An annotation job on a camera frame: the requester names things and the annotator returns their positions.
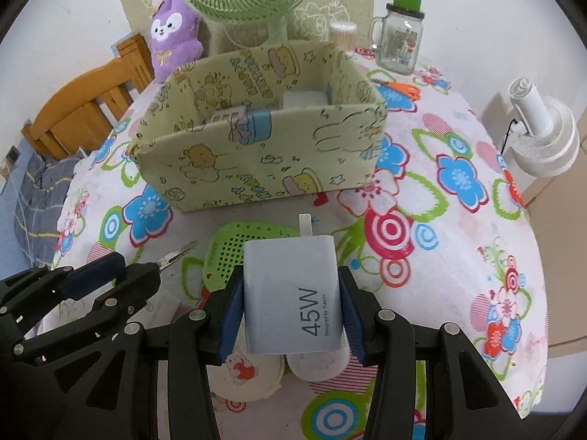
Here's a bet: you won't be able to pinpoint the grey plaid cloth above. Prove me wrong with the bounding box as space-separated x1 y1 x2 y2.
14 153 81 266

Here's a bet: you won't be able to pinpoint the white 45W charger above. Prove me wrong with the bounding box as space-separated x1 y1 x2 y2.
244 213 343 355

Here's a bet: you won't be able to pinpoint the wooden chair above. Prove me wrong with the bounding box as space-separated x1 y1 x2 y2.
21 33 154 160

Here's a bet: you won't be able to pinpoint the glass mason jar mug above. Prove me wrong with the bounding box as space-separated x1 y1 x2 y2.
369 3 425 76

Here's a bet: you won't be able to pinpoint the beige cartoon board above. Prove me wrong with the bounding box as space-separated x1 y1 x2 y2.
120 0 374 56

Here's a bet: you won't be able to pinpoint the round white cartoon lid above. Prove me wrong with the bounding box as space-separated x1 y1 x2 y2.
207 345 285 402

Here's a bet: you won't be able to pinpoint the cotton swab container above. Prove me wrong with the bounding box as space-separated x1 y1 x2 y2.
328 20 357 52

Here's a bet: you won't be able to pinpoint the grey remote control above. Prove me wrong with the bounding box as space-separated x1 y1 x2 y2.
203 105 247 125

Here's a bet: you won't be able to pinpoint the white standing fan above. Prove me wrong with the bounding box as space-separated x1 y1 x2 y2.
508 77 580 178

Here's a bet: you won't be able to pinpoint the white oval pebble object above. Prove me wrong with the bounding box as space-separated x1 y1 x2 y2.
285 346 350 382

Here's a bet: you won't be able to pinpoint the floral tablecloth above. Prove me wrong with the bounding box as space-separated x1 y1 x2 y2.
51 52 547 439

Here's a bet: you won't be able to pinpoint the small metal pliers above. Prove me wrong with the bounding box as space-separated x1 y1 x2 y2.
156 241 199 271

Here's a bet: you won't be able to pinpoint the green perforated panda case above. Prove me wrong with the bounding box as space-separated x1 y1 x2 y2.
203 221 299 292

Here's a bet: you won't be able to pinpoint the translucent grey plastic case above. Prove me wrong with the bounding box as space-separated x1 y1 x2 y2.
280 89 330 110

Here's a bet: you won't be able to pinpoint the purple plush toy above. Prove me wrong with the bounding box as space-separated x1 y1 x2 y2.
150 0 204 84

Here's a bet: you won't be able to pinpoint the orange handled scissors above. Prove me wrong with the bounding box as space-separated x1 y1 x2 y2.
370 77 421 102

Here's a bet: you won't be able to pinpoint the yellow cartoon fabric storage box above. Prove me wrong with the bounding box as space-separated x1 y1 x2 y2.
128 41 387 212

